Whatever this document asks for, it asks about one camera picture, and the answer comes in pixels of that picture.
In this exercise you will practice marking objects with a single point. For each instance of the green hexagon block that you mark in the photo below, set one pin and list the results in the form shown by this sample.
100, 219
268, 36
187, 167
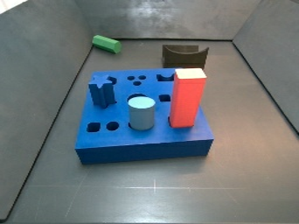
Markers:
107, 44

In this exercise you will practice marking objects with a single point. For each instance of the blue shape sorter board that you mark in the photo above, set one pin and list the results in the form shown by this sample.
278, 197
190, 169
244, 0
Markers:
106, 138

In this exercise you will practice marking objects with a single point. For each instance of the light blue cylinder block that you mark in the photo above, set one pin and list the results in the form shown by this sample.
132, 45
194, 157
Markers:
142, 113

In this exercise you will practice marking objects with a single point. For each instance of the red square block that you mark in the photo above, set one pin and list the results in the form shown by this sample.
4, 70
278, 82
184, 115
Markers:
187, 91

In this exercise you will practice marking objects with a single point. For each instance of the dark blue star block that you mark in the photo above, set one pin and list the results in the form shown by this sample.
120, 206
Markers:
102, 90

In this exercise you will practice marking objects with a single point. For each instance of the black curved cradle stand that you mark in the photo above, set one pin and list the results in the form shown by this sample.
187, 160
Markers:
186, 56

